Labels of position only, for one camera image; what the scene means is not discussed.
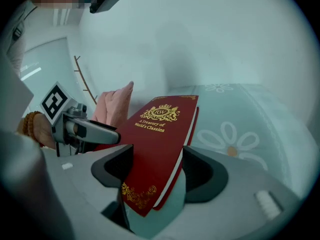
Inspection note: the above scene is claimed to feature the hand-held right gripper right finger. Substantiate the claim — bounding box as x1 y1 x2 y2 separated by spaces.
139 145 302 240

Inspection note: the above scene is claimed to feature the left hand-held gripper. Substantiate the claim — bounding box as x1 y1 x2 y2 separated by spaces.
39 81 122 158

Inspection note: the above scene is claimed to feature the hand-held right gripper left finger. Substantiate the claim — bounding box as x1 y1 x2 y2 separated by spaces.
41 143 136 240

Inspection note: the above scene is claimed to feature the pink cushioned chair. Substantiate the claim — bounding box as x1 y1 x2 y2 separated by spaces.
90 80 135 130

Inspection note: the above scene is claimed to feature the red hardcover book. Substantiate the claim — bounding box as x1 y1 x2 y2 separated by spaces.
93 94 200 218

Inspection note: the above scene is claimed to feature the person's left forearm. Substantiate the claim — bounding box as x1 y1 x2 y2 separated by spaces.
16 116 27 136

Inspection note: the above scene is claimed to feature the person's left hand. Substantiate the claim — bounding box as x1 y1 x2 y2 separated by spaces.
32 113 57 150

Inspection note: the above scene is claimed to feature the wooden coat rack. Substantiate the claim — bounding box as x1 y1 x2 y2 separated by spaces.
73 55 98 105

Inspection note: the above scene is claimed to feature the light blue cloth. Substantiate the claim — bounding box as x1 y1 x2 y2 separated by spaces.
124 83 311 235

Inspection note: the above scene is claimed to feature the person's grey printed t-shirt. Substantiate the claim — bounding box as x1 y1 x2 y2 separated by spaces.
0 0 38 77

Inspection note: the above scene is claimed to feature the brown bead bracelet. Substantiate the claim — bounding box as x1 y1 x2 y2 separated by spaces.
21 110 44 138

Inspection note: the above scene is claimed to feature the black chest strap buckle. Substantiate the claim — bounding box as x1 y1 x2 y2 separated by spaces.
12 26 25 41

